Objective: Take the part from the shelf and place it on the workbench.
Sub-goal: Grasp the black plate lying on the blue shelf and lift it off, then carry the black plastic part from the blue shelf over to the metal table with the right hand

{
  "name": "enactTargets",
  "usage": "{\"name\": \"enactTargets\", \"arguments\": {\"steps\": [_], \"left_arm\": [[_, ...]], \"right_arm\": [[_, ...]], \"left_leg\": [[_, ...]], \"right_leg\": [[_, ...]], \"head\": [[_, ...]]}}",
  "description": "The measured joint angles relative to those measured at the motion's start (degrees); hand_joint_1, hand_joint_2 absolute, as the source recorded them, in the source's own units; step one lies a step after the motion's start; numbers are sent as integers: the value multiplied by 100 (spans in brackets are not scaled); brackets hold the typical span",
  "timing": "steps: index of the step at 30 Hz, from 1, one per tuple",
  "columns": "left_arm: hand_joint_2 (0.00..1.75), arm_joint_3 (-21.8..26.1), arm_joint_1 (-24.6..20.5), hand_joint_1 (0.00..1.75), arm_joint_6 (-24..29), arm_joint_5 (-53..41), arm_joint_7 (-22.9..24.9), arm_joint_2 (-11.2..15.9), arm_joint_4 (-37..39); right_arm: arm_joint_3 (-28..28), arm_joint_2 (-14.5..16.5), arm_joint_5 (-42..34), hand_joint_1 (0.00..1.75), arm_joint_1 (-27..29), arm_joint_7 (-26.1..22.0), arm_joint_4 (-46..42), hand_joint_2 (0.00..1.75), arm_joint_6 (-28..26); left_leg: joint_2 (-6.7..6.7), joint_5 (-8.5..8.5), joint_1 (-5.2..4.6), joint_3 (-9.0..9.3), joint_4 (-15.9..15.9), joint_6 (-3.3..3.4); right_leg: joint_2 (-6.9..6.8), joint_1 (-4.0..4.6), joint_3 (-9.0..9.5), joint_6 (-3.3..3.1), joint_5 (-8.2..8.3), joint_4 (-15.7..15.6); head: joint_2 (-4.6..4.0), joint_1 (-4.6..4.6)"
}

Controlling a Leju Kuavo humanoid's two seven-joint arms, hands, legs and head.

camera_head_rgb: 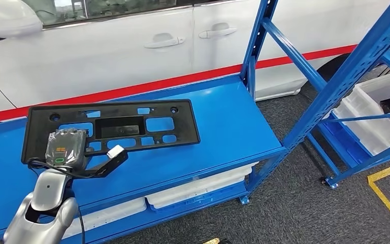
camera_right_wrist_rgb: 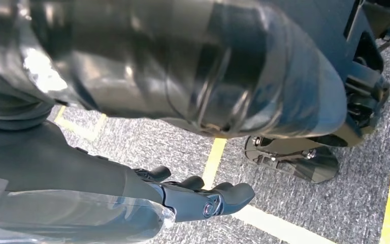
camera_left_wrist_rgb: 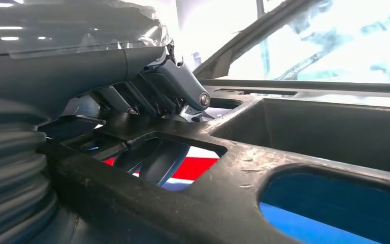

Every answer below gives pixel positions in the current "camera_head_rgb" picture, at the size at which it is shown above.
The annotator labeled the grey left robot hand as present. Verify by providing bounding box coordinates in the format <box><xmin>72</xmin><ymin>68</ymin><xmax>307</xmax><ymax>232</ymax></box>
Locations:
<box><xmin>44</xmin><ymin>128</ymin><xmax>88</xmax><ymax>169</ymax></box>

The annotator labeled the white car side mirror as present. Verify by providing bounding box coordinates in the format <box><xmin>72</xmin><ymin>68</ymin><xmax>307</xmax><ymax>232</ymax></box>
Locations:
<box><xmin>0</xmin><ymin>0</ymin><xmax>43</xmax><ymax>40</ymax></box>

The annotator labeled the white car with red stripe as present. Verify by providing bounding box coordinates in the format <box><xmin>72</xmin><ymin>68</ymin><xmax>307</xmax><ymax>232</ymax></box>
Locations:
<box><xmin>0</xmin><ymin>0</ymin><xmax>390</xmax><ymax>126</ymax></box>

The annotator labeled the white plastic bin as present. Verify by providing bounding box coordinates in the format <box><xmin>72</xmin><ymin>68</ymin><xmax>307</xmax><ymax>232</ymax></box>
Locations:
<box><xmin>72</xmin><ymin>197</ymin><xmax>147</xmax><ymax>223</ymax></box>
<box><xmin>146</xmin><ymin>170</ymin><xmax>253</xmax><ymax>205</ymax></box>
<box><xmin>148</xmin><ymin>176</ymin><xmax>248</xmax><ymax>210</ymax></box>
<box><xmin>144</xmin><ymin>162</ymin><xmax>259</xmax><ymax>199</ymax></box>
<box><xmin>62</xmin><ymin>206</ymin><xmax>148</xmax><ymax>240</ymax></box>
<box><xmin>333</xmin><ymin>99</ymin><xmax>390</xmax><ymax>156</ymax></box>
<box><xmin>353</xmin><ymin>72</ymin><xmax>390</xmax><ymax>112</ymax></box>

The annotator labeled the white car door handle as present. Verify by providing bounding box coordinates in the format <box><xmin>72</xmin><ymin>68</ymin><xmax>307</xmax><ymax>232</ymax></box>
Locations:
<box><xmin>144</xmin><ymin>33</ymin><xmax>186</xmax><ymax>49</ymax></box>
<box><xmin>199</xmin><ymin>22</ymin><xmax>238</xmax><ymax>39</ymax></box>

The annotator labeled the black plastic plate bracket part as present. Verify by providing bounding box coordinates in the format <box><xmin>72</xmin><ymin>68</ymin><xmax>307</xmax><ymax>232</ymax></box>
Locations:
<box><xmin>21</xmin><ymin>99</ymin><xmax>201</xmax><ymax>165</ymax></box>

